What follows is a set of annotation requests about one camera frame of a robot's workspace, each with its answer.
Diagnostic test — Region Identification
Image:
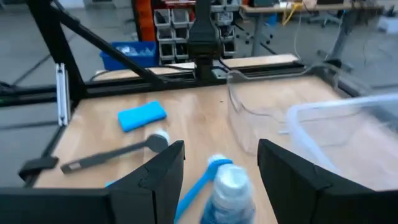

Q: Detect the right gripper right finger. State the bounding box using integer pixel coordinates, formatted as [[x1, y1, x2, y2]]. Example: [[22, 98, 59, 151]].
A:
[[257, 139, 335, 224]]

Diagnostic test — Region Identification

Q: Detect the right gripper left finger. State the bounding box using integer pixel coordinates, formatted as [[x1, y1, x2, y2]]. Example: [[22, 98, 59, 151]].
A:
[[108, 139, 187, 224]]

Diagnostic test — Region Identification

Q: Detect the blue dish brush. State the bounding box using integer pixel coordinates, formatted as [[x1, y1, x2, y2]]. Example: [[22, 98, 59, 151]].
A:
[[173, 154, 234, 224]]

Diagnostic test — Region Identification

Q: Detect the grey dish brush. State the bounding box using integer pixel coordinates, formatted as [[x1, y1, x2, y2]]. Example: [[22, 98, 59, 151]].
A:
[[60, 129, 171, 175]]

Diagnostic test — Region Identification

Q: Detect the blue dish soap bottle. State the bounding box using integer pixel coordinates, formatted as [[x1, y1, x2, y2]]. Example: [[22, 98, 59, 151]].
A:
[[198, 163, 257, 224]]

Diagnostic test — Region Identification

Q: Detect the large clear plastic tub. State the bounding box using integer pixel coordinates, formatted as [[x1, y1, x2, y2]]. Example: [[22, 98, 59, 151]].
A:
[[285, 93, 398, 192]]

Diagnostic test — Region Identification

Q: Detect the clear rectangular plastic bin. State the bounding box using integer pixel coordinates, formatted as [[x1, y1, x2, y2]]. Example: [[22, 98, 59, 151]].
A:
[[226, 63, 349, 156]]

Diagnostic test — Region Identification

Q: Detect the black table clamp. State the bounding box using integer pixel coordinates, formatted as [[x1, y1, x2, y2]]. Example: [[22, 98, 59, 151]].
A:
[[17, 155, 60, 182]]

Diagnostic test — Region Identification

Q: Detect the blue plastic crate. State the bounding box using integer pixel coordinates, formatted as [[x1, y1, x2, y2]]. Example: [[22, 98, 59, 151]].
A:
[[99, 41, 158, 71]]

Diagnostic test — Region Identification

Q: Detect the parts drawer cabinet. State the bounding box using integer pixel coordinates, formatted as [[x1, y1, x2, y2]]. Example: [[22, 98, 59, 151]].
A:
[[132, 0, 246, 62]]

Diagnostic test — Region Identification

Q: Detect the wooden desk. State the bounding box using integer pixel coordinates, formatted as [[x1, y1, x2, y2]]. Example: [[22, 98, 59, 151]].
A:
[[241, 0, 385, 57]]

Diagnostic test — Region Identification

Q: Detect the silver aluminium bracket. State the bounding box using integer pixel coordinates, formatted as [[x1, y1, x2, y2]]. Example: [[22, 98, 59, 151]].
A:
[[55, 63, 70, 127]]

